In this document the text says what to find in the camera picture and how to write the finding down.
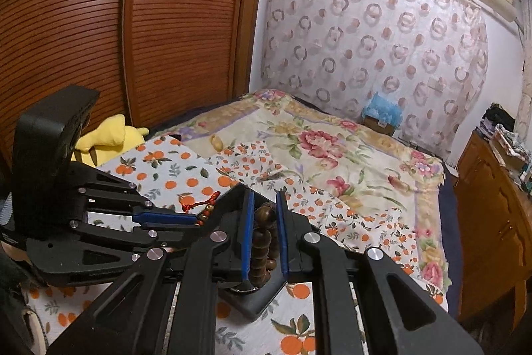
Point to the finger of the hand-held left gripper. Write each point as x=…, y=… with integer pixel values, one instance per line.
x=166, y=218
x=116, y=238

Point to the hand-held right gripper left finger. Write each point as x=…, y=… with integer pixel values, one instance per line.
x=248, y=238

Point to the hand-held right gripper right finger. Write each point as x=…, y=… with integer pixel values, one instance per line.
x=282, y=238

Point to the black jewelry box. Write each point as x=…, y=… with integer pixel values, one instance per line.
x=253, y=303

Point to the orange fruit print cloth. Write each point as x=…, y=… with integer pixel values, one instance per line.
x=174, y=168

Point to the yellow plush toy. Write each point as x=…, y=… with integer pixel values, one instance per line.
x=108, y=134

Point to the floral blanket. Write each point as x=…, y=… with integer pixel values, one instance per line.
x=324, y=138

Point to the brown slatted wooden wardrobe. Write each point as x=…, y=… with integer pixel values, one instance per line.
x=83, y=26

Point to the small cardboard box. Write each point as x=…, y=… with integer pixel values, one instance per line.
x=382, y=126

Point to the blue plastic bag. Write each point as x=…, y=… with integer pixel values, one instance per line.
x=384, y=109

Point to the dark blue bed sheet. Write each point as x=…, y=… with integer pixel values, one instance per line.
x=449, y=234

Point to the circle pattern sheer curtain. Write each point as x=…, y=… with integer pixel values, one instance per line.
x=353, y=47

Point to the long wooden cabinet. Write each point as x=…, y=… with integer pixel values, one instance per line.
x=490, y=222

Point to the pile of folded clothes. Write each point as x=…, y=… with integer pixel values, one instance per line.
x=498, y=118

